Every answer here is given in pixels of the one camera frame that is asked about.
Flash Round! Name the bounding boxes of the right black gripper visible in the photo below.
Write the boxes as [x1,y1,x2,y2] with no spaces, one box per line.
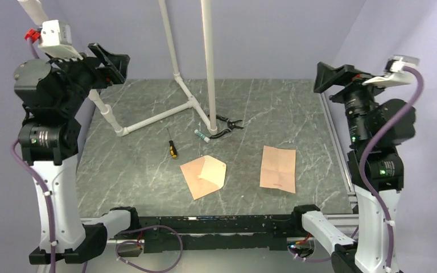
[312,60,396,144]

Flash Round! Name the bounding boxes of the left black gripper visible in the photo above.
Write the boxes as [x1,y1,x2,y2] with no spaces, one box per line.
[46,42,129,116]

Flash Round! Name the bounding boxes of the brown paper letter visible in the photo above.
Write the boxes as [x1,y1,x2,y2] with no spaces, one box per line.
[259,146,296,193]

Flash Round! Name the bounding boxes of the green white glue stick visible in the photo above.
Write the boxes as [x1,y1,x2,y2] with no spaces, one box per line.
[194,129,210,143]

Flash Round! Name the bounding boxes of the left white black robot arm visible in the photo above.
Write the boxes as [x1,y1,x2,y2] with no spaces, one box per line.
[14,43,141,265]

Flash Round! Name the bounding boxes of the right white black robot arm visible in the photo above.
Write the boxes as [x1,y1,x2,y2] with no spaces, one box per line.
[290,55,424,272]

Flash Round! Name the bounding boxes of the yellow black screwdriver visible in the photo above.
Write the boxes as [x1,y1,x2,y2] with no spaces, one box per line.
[166,127,178,158]

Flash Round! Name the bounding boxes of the black grey pliers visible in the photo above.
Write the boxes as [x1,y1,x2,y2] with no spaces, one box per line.
[209,114,244,139]

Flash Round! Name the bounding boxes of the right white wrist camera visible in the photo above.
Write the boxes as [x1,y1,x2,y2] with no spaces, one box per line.
[362,55,420,88]

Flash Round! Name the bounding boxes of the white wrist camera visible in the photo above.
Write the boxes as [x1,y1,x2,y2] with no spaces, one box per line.
[24,19,82,60]
[362,55,420,88]

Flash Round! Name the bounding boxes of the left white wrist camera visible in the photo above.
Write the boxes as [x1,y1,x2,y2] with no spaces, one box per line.
[24,19,82,60]

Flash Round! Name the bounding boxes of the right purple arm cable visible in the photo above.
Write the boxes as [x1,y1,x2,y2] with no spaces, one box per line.
[292,67,425,273]

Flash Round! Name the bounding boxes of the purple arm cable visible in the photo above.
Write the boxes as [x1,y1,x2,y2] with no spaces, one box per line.
[292,67,425,273]
[10,38,89,273]

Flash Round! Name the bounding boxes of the white PVC pipe frame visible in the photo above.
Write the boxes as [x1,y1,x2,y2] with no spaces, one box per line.
[18,1,219,137]

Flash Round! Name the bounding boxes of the aluminium table frame rail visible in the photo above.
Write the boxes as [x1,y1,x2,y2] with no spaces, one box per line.
[37,80,366,273]

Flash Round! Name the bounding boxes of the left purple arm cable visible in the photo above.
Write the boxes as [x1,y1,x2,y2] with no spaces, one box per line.
[10,38,89,273]

